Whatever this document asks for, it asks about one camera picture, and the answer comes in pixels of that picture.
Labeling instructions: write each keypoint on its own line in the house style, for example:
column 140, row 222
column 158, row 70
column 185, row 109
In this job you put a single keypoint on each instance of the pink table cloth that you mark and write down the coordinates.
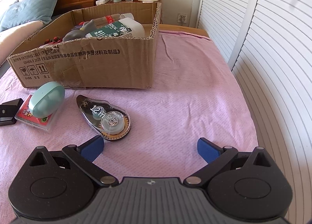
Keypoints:
column 194, row 95

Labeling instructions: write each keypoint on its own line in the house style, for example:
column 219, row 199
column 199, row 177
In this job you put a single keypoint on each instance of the correction tape dispenser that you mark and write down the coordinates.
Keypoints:
column 108, row 120

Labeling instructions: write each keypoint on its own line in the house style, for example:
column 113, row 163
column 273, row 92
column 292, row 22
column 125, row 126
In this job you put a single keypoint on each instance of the grey shark toy figure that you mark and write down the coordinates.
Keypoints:
column 86, row 28

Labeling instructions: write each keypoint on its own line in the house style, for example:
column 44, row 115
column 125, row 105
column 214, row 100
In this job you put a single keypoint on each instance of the cardboard box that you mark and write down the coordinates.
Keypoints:
column 97, row 62

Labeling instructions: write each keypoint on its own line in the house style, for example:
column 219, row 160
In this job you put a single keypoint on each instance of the red playing card box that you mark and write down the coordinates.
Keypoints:
column 24, row 115

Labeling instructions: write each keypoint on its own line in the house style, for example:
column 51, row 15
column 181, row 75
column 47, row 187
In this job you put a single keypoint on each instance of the wall power outlet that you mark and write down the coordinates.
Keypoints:
column 181, row 18

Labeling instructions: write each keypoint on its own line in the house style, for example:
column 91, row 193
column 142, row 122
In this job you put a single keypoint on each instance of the wooden nightstand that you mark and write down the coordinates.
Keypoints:
column 133, row 1

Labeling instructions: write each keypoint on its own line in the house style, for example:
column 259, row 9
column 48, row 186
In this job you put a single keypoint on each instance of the light blue egg case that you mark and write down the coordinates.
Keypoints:
column 47, row 99

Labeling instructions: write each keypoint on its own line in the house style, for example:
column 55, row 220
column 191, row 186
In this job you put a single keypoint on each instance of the fish oil capsule bottle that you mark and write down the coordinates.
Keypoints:
column 105, row 20

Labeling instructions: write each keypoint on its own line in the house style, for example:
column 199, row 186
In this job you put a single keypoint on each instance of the white louvered closet door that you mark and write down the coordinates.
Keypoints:
column 267, row 45

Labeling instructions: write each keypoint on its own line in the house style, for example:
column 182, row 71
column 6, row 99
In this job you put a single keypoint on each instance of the red toy train block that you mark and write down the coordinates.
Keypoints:
column 54, row 40

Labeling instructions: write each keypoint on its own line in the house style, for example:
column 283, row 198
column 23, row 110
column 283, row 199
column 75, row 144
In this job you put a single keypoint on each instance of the blue pillow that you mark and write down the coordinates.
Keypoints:
column 28, row 11

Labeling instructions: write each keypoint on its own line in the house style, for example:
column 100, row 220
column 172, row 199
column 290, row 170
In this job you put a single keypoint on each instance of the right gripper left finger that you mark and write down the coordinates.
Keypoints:
column 83, row 156

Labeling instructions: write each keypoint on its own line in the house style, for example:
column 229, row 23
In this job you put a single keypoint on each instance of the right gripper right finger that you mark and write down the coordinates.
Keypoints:
column 218, row 160

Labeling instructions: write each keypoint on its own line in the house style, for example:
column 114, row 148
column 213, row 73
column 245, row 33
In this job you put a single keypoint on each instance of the white medical swab container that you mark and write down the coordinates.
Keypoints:
column 125, row 27

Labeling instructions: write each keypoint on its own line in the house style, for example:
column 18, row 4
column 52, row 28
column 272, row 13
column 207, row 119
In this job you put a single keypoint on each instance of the black flat case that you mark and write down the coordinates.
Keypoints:
column 8, row 110

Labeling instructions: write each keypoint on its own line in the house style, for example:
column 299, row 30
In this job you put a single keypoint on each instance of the pink quilt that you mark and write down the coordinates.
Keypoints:
column 11, row 38

